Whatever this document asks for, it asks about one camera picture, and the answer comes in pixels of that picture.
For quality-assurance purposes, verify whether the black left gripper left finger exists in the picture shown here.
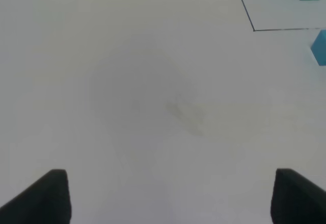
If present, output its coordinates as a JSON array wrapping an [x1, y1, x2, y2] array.
[[1, 169, 72, 223]]

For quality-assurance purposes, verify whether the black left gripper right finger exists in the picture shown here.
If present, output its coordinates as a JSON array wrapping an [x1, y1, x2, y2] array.
[[270, 169, 325, 224]]

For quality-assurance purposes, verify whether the blue cube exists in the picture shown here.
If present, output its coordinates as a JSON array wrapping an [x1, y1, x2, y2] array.
[[311, 30, 326, 66]]

